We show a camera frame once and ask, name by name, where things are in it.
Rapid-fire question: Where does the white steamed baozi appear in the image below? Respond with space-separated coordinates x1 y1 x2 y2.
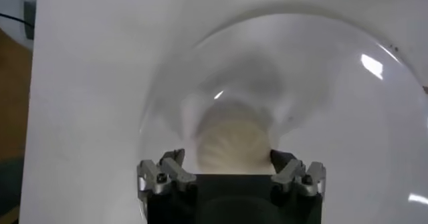
195 106 277 175

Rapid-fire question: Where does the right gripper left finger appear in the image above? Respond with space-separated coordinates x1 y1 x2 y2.
136 148 197 201

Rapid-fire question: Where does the white round plate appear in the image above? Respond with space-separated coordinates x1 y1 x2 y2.
138 11 428 224

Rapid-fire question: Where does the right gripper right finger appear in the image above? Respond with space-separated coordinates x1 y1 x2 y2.
270 148 327 198

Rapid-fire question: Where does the thin black cable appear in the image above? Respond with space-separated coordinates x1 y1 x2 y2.
0 11 36 29

